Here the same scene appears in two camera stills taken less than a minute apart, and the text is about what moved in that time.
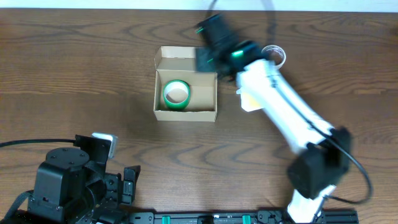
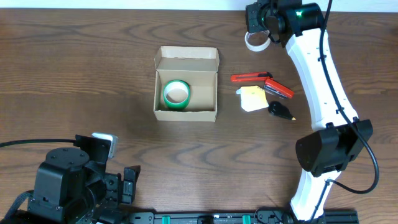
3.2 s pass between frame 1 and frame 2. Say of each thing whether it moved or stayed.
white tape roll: moved
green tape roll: stayed
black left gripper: stayed
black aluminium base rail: stayed
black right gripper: moved
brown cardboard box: stayed
